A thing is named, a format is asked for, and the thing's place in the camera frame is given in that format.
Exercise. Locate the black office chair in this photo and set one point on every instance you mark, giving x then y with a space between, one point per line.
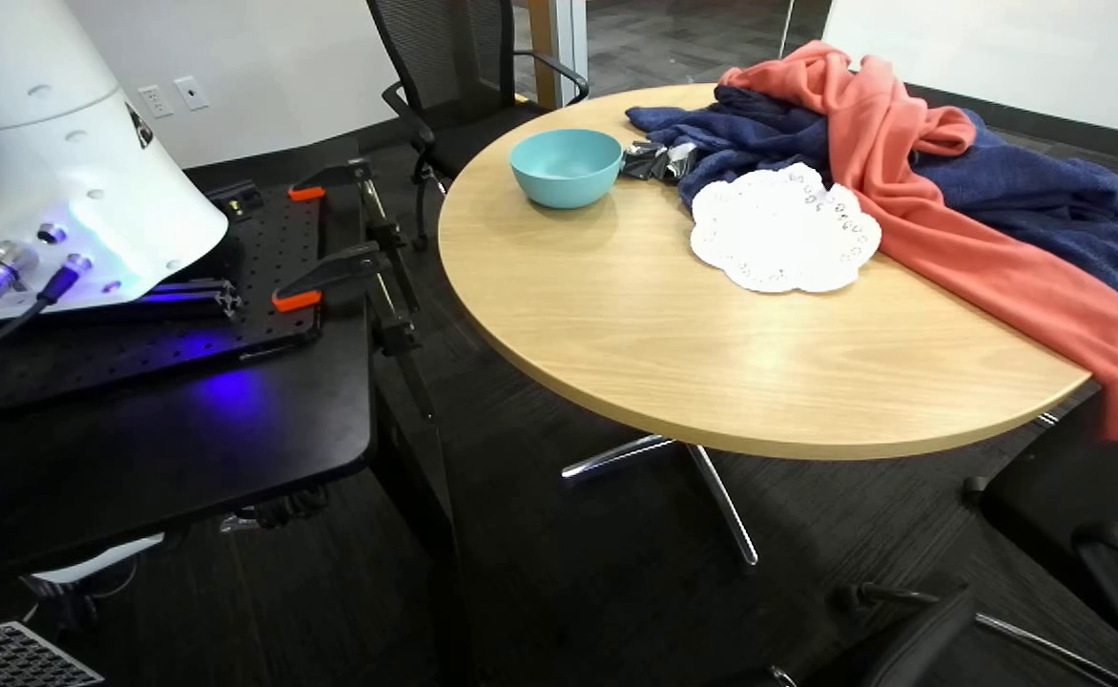
449 62

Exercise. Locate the black robot mounting stand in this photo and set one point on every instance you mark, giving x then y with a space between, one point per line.
162 433

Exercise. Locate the navy blue cloth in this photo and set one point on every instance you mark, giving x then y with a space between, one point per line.
1041 193

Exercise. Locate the teal blue bowl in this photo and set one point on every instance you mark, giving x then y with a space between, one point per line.
565 164

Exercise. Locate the grey perforated grid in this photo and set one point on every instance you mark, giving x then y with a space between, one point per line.
8 657

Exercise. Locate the white bar under stand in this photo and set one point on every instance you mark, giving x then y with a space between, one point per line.
93 561

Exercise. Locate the orange cloth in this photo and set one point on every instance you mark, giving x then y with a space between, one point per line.
893 164

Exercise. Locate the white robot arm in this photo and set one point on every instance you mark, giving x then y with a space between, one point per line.
67 154

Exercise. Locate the white lace doily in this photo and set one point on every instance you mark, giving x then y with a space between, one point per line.
781 232

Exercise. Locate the black chair with chrome leg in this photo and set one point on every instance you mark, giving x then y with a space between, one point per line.
912 636

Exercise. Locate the small dark patterned object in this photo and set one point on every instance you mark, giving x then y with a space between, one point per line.
654 157

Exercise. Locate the white wall outlet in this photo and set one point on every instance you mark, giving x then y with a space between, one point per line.
154 99
194 94

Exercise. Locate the chrome table base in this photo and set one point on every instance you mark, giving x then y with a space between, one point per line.
718 489

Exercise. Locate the black chair with armrest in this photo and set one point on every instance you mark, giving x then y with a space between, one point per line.
1076 510

